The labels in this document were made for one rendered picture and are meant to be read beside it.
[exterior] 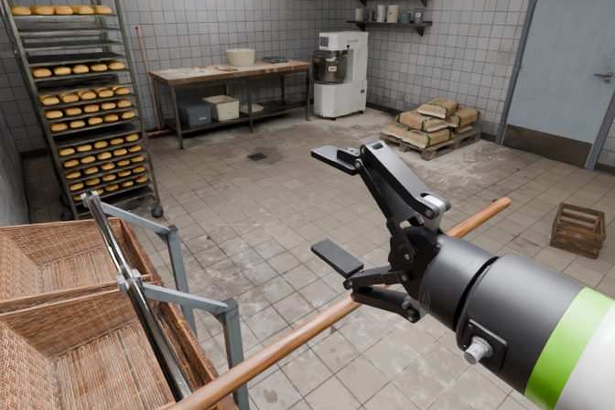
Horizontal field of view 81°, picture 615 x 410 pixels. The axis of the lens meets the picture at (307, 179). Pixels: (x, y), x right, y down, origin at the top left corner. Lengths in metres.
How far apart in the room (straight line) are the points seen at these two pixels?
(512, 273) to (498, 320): 0.04
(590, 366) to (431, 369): 1.94
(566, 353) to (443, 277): 0.09
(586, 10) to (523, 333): 4.89
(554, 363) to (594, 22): 4.86
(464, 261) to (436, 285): 0.03
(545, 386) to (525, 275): 0.07
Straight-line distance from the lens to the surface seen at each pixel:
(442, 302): 0.33
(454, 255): 0.33
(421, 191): 0.34
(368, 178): 0.36
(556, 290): 0.31
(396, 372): 2.16
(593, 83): 5.09
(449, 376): 2.22
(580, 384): 0.30
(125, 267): 0.93
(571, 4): 5.16
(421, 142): 4.57
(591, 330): 0.30
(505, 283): 0.31
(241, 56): 5.45
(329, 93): 5.85
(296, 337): 0.66
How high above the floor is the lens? 1.71
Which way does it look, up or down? 26 degrees down
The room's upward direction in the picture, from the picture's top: straight up
